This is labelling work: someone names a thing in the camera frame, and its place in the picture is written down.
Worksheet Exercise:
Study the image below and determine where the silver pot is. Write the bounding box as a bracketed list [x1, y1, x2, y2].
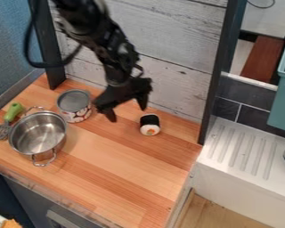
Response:
[6, 106, 69, 167]

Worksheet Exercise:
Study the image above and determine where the teal bin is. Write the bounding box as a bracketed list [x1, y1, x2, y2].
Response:
[265, 32, 285, 134]

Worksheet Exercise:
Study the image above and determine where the patterned can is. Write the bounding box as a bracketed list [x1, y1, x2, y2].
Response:
[55, 89, 94, 124]

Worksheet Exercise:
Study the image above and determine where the toy sushi roll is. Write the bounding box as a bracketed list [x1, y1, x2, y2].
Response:
[138, 113, 162, 137]

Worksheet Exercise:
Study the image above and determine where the toy sink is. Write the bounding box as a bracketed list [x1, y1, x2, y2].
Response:
[186, 116, 285, 228]

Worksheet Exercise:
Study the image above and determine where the green spatula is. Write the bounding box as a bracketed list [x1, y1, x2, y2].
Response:
[0, 102, 27, 141]

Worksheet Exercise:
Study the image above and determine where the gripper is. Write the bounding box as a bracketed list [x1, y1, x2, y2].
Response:
[92, 77, 155, 123]

